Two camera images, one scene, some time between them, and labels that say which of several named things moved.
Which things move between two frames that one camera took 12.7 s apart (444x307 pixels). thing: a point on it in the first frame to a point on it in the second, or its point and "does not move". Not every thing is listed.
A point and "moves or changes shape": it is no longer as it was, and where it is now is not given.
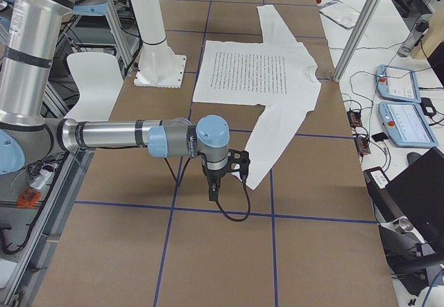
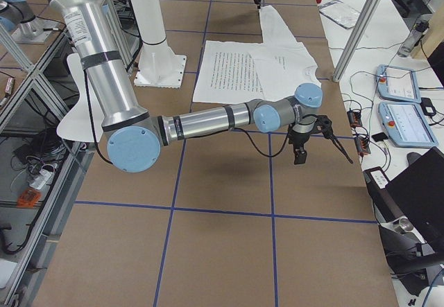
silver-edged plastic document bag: [340, 12] does not move
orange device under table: [28, 198] does not move
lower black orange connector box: [363, 146] does not move
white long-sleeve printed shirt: [279, 72] moves or changes shape
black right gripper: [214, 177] to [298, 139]
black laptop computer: [418, 192] does not move
